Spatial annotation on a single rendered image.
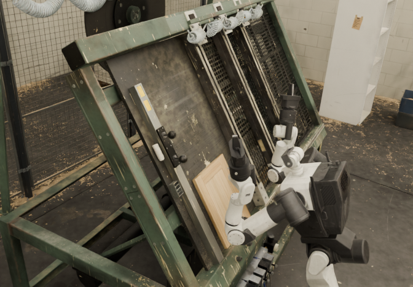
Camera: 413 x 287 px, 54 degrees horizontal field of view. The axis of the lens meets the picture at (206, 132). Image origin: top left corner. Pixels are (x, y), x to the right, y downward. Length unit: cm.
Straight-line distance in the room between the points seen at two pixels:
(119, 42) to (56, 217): 242
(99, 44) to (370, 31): 439
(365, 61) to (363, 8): 66
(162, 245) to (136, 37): 92
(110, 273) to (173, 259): 48
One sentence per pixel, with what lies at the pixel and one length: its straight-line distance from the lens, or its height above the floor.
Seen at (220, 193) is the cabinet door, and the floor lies 110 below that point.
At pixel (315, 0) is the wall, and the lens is 735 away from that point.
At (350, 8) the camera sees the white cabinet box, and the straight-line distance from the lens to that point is 572.
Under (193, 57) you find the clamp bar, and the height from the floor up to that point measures 172.
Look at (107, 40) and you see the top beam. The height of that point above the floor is 193.
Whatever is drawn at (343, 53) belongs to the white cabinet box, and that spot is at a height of 94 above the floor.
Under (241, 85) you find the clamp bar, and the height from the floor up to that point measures 149.
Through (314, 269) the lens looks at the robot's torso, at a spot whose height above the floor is 90.
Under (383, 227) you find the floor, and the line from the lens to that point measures 414.
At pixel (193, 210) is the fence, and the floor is 116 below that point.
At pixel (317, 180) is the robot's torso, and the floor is 139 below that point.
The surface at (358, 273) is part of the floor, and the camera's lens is 359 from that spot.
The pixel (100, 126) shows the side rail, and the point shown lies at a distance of 173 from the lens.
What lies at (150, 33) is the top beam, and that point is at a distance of 199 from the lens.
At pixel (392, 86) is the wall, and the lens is 725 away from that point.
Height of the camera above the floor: 237
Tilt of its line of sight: 27 degrees down
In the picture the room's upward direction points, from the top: 3 degrees clockwise
